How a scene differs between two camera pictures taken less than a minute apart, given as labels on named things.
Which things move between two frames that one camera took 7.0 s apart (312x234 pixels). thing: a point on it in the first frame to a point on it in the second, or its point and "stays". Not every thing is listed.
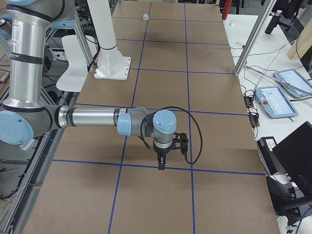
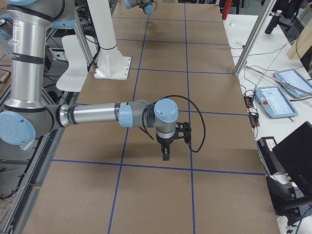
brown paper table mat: x=103 y=180 stays
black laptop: x=294 y=154 stays
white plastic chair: x=75 y=78 stays
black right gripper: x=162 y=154 to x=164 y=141
